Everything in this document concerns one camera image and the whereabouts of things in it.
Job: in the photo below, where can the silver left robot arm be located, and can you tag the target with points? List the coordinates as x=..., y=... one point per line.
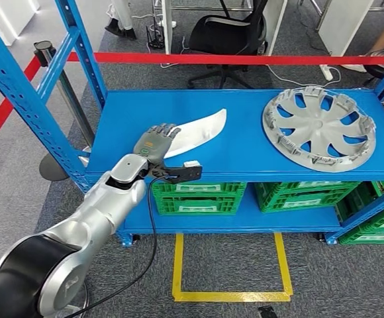
x=99, y=215

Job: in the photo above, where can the silver wheel hubcap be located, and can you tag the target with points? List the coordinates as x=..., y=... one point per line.
x=317, y=127

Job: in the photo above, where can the white curved plastic part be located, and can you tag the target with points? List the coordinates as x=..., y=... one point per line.
x=198, y=131

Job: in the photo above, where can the blue metal shelf rack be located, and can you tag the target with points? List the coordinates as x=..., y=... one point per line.
x=244, y=149

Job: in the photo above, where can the black office chair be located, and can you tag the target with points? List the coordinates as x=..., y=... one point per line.
x=225, y=35

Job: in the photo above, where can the red barrier belt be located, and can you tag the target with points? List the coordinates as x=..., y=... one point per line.
x=212, y=58
x=0, y=118

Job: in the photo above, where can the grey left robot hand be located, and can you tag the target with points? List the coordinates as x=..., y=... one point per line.
x=154, y=147

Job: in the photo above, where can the black round stool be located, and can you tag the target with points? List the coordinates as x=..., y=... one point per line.
x=377, y=71

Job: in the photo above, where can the white counter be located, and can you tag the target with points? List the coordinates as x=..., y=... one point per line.
x=10, y=22

